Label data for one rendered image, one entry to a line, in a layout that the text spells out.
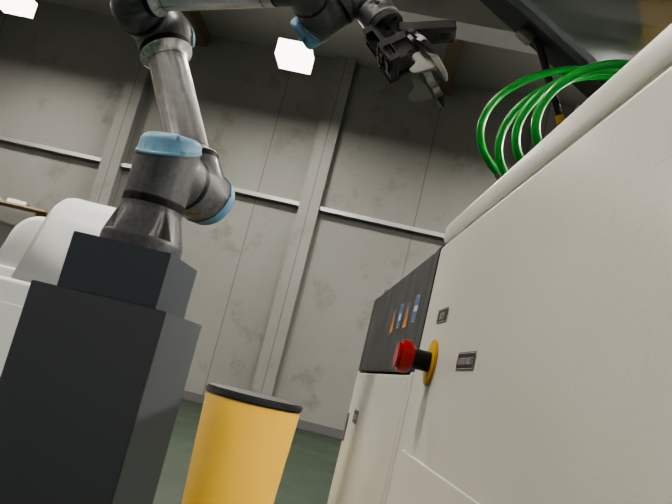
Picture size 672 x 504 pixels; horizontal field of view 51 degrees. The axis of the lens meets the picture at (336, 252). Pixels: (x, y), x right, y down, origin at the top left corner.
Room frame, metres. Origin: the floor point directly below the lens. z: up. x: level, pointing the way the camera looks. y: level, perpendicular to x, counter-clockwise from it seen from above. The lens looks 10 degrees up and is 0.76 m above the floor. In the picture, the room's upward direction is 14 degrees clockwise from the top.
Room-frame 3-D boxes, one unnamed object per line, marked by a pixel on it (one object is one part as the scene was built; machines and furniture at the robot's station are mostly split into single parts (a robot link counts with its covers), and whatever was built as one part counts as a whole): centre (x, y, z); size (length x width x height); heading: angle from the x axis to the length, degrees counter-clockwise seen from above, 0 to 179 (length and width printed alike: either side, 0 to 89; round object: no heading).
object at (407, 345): (0.77, -0.11, 0.80); 0.05 x 0.04 x 0.05; 1
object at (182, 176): (1.31, 0.35, 1.07); 0.13 x 0.12 x 0.14; 160
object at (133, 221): (1.30, 0.35, 0.95); 0.15 x 0.15 x 0.10
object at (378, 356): (1.22, -0.14, 0.87); 0.62 x 0.04 x 0.16; 1
